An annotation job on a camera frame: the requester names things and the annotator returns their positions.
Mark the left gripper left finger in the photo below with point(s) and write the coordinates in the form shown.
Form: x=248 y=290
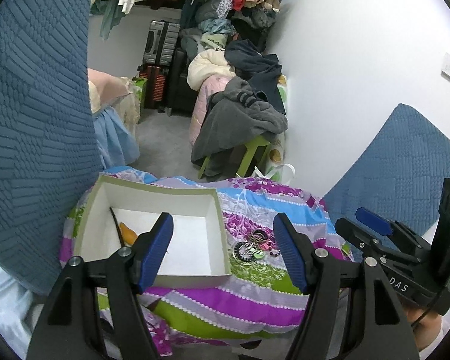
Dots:
x=69 y=325

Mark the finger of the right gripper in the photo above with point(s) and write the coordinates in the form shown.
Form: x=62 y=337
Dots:
x=398 y=233
x=362 y=239

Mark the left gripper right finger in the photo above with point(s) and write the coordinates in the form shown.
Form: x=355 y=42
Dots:
x=375 y=324

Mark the black gold patterned bangle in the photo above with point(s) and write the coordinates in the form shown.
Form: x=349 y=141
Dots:
x=260 y=235

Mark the orange gourd-shaped hair clip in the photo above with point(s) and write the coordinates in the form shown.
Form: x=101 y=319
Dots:
x=128 y=235

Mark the black rhinestone hair clip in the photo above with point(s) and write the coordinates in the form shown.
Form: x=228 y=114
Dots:
x=123 y=243

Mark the person's right hand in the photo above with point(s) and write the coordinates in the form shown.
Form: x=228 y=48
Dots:
x=428 y=329

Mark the blue quilted cushion right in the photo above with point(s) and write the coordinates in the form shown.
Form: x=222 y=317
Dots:
x=399 y=175

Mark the blue quilted cushion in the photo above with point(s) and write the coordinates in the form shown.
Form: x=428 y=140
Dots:
x=399 y=175
x=48 y=149

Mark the colourful striped pillow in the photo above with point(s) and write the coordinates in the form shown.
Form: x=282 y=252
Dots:
x=259 y=300

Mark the green cardboard box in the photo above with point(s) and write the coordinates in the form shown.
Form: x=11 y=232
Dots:
x=197 y=256

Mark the green stool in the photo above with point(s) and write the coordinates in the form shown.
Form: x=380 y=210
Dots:
x=247 y=157

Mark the blue quilted cushion left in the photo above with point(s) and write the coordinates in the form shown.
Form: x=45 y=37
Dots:
x=48 y=149

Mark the grey fleece blanket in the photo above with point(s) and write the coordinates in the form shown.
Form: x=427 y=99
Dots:
x=235 y=116

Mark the light blue bedsheet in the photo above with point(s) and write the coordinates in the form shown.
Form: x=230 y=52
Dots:
x=116 y=145

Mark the dark navy garment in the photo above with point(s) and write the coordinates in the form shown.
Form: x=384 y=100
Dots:
x=262 y=72

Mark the cream quilted blanket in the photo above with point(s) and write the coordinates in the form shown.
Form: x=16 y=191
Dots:
x=206 y=64

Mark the pink pillow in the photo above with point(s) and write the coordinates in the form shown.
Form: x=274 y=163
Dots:
x=104 y=90

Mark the green shopping bag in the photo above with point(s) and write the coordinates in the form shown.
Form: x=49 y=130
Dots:
x=141 y=84

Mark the grey suitcase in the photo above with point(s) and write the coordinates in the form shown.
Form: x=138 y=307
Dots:
x=161 y=43

